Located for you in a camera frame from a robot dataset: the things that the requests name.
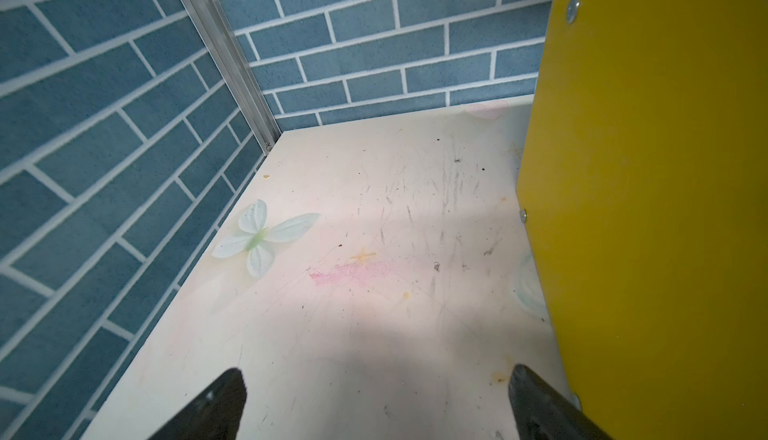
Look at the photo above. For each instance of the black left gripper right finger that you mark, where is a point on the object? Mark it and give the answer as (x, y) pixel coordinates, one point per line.
(541, 412)

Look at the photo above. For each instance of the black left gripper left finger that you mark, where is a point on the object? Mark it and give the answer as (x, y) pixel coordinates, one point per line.
(215, 413)

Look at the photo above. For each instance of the yellow pink blue wooden shelf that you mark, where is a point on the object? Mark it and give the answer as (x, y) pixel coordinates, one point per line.
(644, 180)

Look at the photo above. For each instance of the aluminium left corner post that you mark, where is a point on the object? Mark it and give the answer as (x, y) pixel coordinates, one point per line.
(219, 38)

